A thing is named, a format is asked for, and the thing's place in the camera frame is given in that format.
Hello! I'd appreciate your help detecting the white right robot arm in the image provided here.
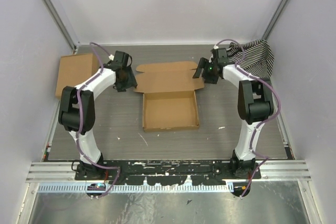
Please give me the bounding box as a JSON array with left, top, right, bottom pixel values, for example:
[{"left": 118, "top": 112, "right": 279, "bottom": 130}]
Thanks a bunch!
[{"left": 193, "top": 46, "right": 274, "bottom": 179}]

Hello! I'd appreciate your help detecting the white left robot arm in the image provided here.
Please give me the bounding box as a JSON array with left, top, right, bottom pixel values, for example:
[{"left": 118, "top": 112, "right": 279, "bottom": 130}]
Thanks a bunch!
[{"left": 58, "top": 51, "right": 138, "bottom": 180}]

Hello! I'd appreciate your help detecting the folded brown cardboard box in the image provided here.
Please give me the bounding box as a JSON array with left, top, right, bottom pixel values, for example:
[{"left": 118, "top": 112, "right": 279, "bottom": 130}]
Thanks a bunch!
[{"left": 55, "top": 53, "right": 99, "bottom": 100}]

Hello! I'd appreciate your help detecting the aluminium front frame rail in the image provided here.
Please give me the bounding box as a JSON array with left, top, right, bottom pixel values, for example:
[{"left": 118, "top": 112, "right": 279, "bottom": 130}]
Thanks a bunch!
[{"left": 26, "top": 159, "right": 311, "bottom": 182}]

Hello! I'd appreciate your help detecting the brown cardboard box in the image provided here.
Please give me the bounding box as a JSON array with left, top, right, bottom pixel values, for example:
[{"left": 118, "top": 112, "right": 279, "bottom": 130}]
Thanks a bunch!
[
  {"left": 134, "top": 61, "right": 204, "bottom": 132},
  {"left": 55, "top": 53, "right": 99, "bottom": 100}
]

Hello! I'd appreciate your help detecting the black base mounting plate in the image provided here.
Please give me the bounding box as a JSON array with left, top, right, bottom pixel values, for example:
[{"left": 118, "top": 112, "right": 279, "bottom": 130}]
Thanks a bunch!
[{"left": 72, "top": 159, "right": 261, "bottom": 186}]

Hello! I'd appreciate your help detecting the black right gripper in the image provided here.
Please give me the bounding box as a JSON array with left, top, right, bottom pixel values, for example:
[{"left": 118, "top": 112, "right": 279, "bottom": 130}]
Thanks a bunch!
[{"left": 194, "top": 57, "right": 220, "bottom": 84}]

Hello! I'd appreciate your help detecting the striped black white cloth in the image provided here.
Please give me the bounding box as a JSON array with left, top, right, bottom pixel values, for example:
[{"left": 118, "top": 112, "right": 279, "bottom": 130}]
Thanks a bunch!
[{"left": 227, "top": 39, "right": 274, "bottom": 78}]

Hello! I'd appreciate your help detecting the grey slotted cable duct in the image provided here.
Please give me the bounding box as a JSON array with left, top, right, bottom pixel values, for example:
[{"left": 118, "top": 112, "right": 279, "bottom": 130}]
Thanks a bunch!
[{"left": 37, "top": 182, "right": 234, "bottom": 194}]

